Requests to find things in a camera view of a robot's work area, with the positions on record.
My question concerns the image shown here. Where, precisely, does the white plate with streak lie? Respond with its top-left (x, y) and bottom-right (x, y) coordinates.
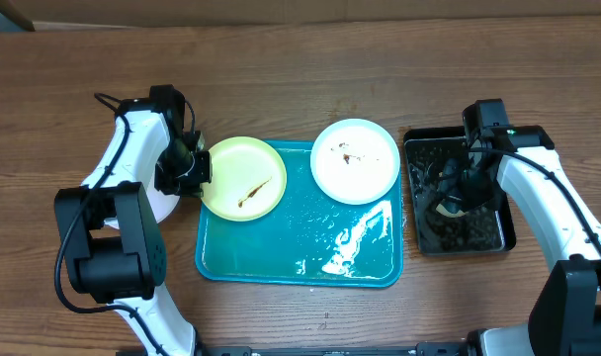
top-left (105, 185), bottom-right (182, 231)

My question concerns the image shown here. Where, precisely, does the yellow-green plate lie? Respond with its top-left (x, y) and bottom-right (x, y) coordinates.
top-left (202, 136), bottom-right (287, 222)

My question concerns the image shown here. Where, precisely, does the teal yellow sponge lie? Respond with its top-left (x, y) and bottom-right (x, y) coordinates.
top-left (435, 197), bottom-right (470, 219)

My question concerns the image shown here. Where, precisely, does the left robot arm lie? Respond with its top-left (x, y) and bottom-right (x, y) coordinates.
top-left (53, 85), bottom-right (213, 355)

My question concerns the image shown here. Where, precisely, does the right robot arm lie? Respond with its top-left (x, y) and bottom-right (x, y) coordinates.
top-left (436, 126), bottom-right (601, 355)

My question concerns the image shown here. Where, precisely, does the teal plastic tray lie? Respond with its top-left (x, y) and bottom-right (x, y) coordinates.
top-left (195, 140), bottom-right (403, 288)

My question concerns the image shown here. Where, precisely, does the black water tub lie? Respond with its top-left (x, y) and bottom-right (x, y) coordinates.
top-left (403, 127), bottom-right (516, 256)

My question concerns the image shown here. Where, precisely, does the white plate with sauce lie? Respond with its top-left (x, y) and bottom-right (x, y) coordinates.
top-left (309, 119), bottom-right (399, 205)

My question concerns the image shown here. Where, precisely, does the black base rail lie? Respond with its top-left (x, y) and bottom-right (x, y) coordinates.
top-left (196, 342), bottom-right (477, 356)

